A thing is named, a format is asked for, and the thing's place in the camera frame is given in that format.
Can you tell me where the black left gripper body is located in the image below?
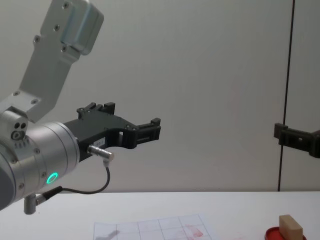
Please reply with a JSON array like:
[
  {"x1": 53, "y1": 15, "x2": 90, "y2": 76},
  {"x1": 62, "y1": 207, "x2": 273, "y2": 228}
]
[{"x1": 62, "y1": 112, "x2": 138, "y2": 164}]

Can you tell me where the pale wooden block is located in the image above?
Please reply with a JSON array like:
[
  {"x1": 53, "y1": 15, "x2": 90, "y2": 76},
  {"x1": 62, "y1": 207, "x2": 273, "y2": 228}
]
[{"x1": 278, "y1": 214, "x2": 304, "y2": 240}]

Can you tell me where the round red dish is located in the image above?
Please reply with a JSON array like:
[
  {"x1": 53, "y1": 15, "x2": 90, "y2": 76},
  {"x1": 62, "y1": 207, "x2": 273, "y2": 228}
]
[{"x1": 264, "y1": 225, "x2": 308, "y2": 240}]

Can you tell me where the white paper with red grid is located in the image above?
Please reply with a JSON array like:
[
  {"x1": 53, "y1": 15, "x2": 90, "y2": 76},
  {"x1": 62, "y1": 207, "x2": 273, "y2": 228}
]
[{"x1": 93, "y1": 213, "x2": 213, "y2": 240}]

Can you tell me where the thin dark gripper cable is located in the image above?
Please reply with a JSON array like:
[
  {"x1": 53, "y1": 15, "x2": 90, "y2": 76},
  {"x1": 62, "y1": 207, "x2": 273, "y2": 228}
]
[{"x1": 23, "y1": 144, "x2": 116, "y2": 215}]

